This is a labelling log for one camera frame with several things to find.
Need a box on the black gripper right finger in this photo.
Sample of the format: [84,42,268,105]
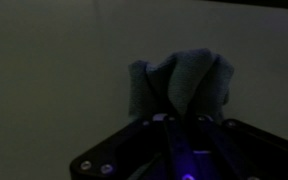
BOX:
[185,113,288,180]

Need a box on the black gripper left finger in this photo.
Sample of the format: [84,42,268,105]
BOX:
[69,113,193,180]

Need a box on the blue cloth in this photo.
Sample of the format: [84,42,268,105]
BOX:
[127,48,235,123]

